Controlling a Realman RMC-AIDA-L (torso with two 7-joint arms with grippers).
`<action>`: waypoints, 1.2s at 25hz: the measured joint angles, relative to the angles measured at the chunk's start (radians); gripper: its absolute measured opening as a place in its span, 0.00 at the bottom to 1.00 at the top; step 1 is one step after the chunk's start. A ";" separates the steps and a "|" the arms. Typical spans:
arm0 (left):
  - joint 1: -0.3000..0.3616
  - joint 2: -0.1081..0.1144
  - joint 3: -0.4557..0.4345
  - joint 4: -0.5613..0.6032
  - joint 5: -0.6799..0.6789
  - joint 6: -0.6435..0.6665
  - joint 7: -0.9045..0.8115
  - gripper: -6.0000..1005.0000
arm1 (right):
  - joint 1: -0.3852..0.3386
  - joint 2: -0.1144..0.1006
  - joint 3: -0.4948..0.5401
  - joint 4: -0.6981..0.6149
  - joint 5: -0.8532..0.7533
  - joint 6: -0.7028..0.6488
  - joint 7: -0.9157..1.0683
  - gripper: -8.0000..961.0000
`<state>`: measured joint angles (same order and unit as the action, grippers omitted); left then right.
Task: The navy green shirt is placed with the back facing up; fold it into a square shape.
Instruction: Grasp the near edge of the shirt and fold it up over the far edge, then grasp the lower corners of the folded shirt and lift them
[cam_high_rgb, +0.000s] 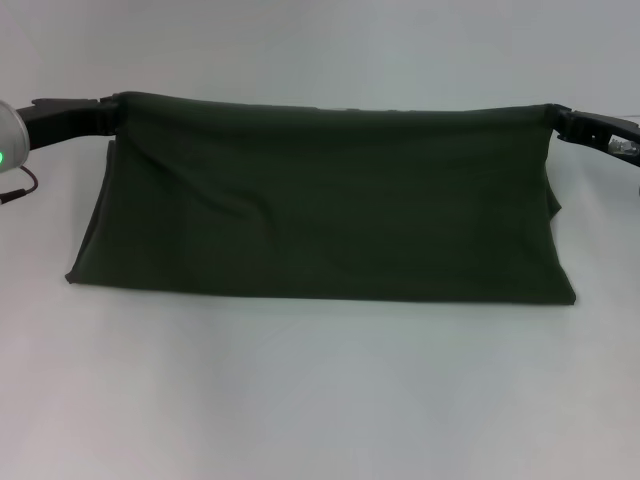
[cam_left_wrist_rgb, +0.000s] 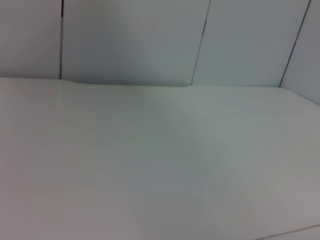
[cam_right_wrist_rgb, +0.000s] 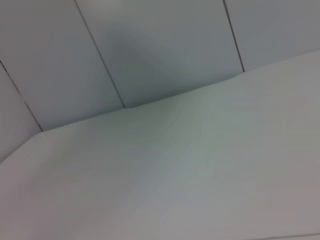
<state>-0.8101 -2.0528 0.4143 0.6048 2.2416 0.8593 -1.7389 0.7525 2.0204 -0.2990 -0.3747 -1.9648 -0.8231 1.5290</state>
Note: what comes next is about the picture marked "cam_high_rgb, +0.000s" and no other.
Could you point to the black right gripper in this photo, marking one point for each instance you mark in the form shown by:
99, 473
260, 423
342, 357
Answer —
612, 135

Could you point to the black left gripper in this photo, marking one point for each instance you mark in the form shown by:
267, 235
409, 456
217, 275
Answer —
60, 120

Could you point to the dark green shirt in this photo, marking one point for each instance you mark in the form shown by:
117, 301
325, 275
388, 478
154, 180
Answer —
325, 200

